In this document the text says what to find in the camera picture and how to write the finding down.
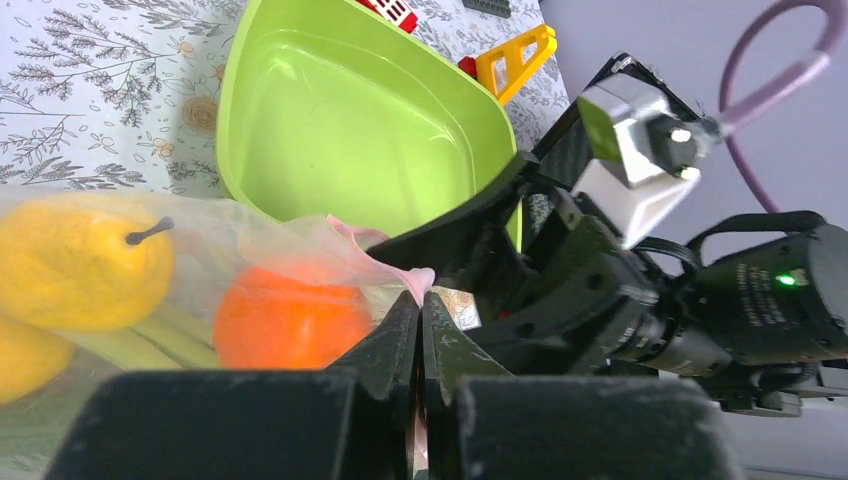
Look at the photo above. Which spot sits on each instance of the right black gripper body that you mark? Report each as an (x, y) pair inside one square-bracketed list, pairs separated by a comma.
[(570, 301)]

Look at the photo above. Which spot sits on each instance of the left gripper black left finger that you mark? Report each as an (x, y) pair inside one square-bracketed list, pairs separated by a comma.
[(352, 420)]

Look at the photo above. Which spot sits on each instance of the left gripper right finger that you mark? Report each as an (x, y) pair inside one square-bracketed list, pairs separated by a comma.
[(486, 424)]

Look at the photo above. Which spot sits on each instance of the clear zip top bag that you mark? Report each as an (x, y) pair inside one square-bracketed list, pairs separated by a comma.
[(215, 241)]

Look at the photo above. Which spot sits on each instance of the floral table mat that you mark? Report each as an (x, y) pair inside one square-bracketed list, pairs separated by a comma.
[(120, 95)]

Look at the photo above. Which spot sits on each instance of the yellow toy lemon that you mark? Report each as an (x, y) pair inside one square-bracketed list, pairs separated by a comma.
[(30, 358)]

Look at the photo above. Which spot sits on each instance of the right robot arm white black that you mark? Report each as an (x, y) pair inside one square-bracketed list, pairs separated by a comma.
[(760, 330)]

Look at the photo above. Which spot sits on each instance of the grey brick baseplate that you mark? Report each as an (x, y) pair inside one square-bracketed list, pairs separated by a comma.
[(499, 8)]

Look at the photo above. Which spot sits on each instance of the red white window brick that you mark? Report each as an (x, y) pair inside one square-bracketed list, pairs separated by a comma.
[(397, 12)]

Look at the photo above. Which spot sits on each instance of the white green toy leek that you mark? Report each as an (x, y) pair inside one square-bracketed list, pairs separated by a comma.
[(170, 338)]

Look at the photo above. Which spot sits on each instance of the orange toy fruit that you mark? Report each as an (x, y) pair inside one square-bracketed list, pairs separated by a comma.
[(269, 321)]

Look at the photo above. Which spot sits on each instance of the yellow blue brick tower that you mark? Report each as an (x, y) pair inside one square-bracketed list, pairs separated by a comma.
[(506, 68)]

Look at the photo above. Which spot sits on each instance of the green plastic tray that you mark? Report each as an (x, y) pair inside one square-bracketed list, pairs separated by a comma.
[(326, 108)]

